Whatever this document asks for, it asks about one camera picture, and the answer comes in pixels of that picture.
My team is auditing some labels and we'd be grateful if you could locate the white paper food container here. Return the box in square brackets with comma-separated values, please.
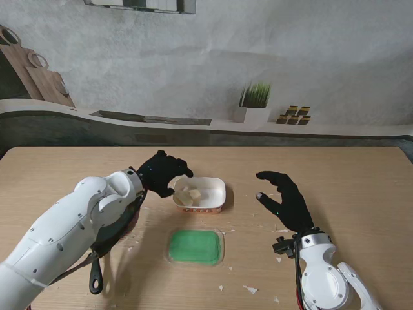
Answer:
[172, 176, 227, 216]

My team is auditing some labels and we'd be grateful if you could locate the grey built-in cooktop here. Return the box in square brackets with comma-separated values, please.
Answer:
[89, 110, 213, 127]

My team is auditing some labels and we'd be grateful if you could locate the green plant in white pot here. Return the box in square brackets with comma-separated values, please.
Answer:
[232, 80, 272, 124]

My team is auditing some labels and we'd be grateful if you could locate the clear plastic lid green inside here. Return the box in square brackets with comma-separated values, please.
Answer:
[165, 227, 226, 267]

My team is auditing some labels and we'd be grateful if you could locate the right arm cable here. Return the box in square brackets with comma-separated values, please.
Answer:
[292, 240, 307, 310]

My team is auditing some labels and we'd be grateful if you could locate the large wooden cutting board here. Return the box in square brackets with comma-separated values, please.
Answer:
[0, 25, 43, 100]

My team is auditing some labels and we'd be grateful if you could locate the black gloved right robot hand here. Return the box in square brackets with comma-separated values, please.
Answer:
[256, 170, 316, 234]

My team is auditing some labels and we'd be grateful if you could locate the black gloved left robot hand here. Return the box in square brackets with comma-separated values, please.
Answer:
[137, 150, 194, 199]

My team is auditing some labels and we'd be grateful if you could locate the black cast iron pan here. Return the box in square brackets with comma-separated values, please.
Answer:
[87, 189, 148, 295]

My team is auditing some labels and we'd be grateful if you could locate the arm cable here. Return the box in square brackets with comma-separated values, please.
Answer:
[292, 240, 307, 310]
[48, 250, 95, 288]

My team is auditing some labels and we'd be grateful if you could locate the small wooden cutting board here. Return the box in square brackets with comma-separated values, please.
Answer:
[25, 51, 77, 108]

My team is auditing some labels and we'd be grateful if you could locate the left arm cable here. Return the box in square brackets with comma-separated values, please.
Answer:
[48, 250, 95, 288]

